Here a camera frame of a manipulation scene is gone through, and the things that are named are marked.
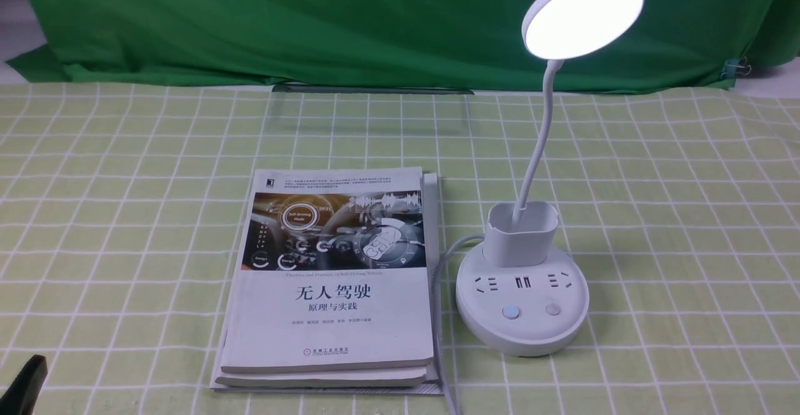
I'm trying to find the white desk lamp with socket base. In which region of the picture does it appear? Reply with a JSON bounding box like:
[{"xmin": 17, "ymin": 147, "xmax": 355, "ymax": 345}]
[{"xmin": 456, "ymin": 0, "xmax": 644, "ymax": 356}]

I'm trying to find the self-driving textbook top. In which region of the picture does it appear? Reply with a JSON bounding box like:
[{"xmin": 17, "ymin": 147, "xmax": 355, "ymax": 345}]
[{"xmin": 221, "ymin": 167, "xmax": 435, "ymax": 375}]

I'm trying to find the green backdrop cloth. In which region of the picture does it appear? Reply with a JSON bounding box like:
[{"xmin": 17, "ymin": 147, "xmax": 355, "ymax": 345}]
[{"xmin": 9, "ymin": 0, "xmax": 798, "ymax": 93}]

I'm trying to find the white book bottom of stack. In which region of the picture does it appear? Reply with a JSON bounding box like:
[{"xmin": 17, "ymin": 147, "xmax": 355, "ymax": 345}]
[{"xmin": 209, "ymin": 175, "xmax": 445, "ymax": 397}]

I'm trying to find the green checkered tablecloth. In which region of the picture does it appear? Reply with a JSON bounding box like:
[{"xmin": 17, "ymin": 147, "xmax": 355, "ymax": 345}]
[{"xmin": 1, "ymin": 84, "xmax": 799, "ymax": 414}]

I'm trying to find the metal binder clip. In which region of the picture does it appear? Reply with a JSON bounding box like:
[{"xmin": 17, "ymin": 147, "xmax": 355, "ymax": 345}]
[{"xmin": 720, "ymin": 57, "xmax": 753, "ymax": 80}]

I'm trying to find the black object at left corner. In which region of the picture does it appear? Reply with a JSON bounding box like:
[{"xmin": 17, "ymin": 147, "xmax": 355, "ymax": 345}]
[{"xmin": 1, "ymin": 354, "xmax": 48, "ymax": 414}]

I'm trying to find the white lamp power cable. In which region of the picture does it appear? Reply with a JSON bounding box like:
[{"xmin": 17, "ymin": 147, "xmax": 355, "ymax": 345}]
[{"xmin": 431, "ymin": 234, "xmax": 486, "ymax": 415}]

